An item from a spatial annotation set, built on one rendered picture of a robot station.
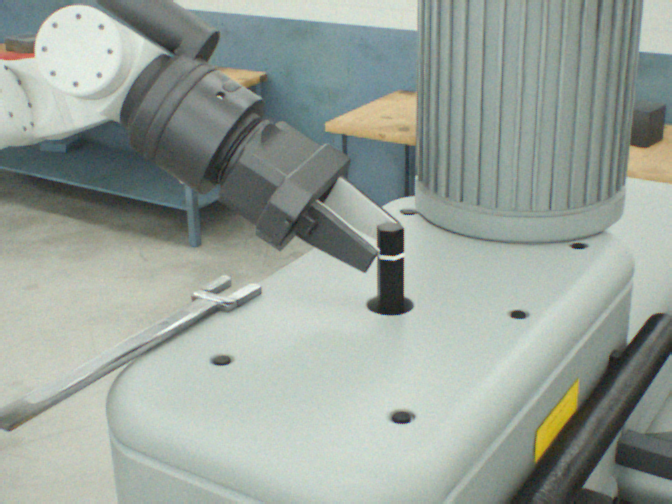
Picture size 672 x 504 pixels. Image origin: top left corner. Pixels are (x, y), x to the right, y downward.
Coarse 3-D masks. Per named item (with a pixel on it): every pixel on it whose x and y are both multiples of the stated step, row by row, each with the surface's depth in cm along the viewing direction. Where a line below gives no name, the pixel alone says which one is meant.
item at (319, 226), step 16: (320, 208) 73; (304, 224) 73; (320, 224) 73; (336, 224) 73; (304, 240) 74; (320, 240) 74; (336, 240) 73; (352, 240) 73; (368, 240) 73; (336, 256) 74; (352, 256) 73; (368, 256) 73
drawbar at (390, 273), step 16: (384, 224) 76; (400, 224) 76; (384, 240) 75; (400, 240) 75; (384, 272) 76; (400, 272) 76; (384, 288) 76; (400, 288) 77; (384, 304) 77; (400, 304) 77
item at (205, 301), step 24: (216, 288) 80; (192, 312) 76; (144, 336) 72; (168, 336) 73; (96, 360) 69; (120, 360) 69; (48, 384) 66; (72, 384) 66; (24, 408) 64; (48, 408) 64
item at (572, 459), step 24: (648, 336) 89; (624, 360) 86; (648, 360) 86; (600, 384) 83; (624, 384) 82; (648, 384) 85; (600, 408) 79; (624, 408) 80; (576, 432) 76; (600, 432) 76; (552, 456) 73; (576, 456) 73; (600, 456) 75; (528, 480) 72; (552, 480) 70; (576, 480) 71
